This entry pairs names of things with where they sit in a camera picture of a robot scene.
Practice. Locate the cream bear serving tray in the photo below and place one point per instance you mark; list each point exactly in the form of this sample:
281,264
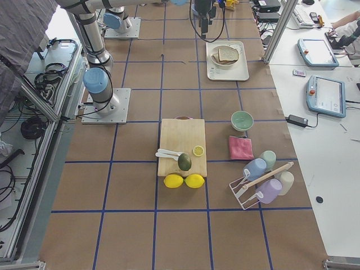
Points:
237,71

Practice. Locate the yellow lemon right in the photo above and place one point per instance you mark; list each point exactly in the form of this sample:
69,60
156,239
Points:
194,181

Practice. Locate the blue cup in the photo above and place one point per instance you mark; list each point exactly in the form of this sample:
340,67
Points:
254,169

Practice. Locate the teach pendant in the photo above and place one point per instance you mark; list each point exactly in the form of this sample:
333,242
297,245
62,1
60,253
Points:
326,96
316,53

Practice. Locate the wooden cutting board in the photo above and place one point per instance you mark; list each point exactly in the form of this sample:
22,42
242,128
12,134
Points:
182,136

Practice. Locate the near teach pendant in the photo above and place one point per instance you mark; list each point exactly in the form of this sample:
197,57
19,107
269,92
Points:
326,96

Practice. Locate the green cup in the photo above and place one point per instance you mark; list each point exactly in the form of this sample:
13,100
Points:
270,159

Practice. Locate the yellow lemon left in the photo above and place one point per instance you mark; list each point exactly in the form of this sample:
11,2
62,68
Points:
173,181

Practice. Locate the far teach pendant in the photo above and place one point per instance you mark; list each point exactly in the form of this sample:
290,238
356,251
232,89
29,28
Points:
316,53

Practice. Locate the beige cup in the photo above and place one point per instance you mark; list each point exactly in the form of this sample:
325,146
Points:
286,178

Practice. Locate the pink cloth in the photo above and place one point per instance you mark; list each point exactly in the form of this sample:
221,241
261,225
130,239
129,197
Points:
240,148

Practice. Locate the white bread slice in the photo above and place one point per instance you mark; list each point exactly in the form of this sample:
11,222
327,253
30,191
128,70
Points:
227,53

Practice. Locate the avocado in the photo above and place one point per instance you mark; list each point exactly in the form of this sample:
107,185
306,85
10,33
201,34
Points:
184,162

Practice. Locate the white wire cup rack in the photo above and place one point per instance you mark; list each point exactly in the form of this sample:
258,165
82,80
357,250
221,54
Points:
240,186

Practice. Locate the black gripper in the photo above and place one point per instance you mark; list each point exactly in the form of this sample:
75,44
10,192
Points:
202,8

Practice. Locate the green bowl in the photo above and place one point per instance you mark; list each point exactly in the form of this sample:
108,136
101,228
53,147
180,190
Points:
241,121

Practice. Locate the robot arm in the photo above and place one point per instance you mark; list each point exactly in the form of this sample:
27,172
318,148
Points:
106,16
97,79

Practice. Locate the black power adapter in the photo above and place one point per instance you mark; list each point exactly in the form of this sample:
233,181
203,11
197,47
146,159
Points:
296,120

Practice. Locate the yellow lemon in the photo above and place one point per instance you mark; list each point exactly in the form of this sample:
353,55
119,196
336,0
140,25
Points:
194,181
173,181

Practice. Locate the cream round plate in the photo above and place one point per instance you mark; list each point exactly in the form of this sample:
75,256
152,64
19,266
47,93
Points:
216,51

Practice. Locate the white plastic fork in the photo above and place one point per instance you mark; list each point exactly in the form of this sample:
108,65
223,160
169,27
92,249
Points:
169,152

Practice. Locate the wooden dish rack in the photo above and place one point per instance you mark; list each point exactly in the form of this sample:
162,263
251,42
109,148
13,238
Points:
221,4

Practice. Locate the purple cup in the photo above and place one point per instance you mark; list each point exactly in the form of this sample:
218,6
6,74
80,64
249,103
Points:
268,191

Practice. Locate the lemon slice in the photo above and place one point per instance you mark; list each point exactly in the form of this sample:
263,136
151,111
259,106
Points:
198,150

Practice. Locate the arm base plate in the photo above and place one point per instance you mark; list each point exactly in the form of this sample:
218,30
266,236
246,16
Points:
118,108
124,29

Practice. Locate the keyboard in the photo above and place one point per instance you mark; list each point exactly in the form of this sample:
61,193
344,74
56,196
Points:
301,18

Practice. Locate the yellow cup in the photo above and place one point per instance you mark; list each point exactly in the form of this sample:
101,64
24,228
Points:
230,4

